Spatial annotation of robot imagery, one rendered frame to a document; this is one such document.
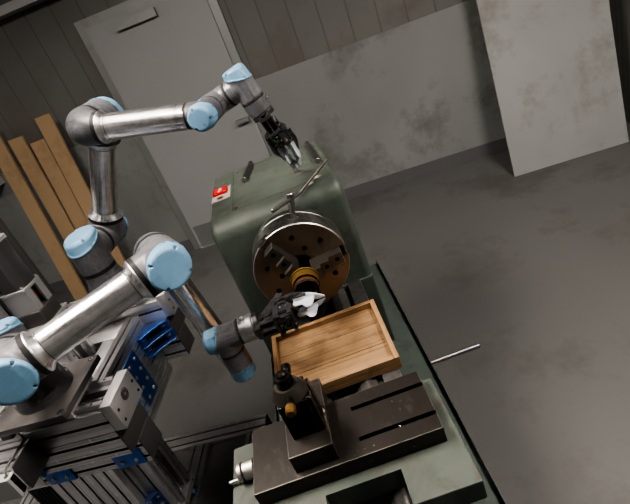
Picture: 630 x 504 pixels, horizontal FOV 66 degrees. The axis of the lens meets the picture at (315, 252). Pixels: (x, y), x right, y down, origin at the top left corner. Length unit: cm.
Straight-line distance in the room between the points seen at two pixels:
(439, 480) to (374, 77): 364
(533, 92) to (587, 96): 40
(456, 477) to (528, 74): 347
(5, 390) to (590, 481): 190
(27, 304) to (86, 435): 42
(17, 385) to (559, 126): 390
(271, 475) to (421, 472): 32
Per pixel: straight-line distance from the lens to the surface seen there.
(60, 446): 156
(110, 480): 199
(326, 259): 151
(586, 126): 438
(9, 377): 127
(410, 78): 439
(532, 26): 421
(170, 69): 443
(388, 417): 116
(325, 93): 434
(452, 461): 112
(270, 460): 120
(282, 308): 137
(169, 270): 124
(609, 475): 222
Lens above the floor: 184
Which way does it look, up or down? 28 degrees down
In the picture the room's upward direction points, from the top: 22 degrees counter-clockwise
